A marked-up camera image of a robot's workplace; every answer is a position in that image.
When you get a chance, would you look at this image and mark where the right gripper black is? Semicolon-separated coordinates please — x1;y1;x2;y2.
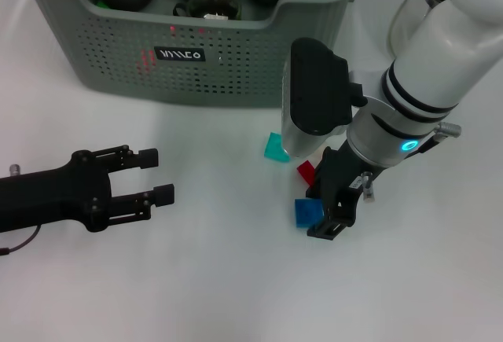
305;141;381;241

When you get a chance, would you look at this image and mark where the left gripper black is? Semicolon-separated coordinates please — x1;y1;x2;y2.
0;144;176;234

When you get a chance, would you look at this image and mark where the blue square toy brick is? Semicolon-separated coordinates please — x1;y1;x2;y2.
294;198;325;229

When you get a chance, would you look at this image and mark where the dark red long toy brick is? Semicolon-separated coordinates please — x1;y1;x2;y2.
296;160;316;186

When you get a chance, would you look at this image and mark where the grey perforated storage basket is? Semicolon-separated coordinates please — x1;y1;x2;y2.
24;0;366;108

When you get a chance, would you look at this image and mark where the teal square toy brick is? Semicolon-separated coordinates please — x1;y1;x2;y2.
263;132;292;162

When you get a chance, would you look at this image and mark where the left gripper cable with connector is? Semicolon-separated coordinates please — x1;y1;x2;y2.
0;164;42;256

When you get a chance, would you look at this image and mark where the gripper cable with connector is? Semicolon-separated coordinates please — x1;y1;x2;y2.
361;120;463;204
0;164;42;256

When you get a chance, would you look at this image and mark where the right gripper cable with connector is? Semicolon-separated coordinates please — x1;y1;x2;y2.
361;120;463;204

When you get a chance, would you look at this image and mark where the glass carafe with black handle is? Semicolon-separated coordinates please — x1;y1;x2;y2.
387;0;433;60

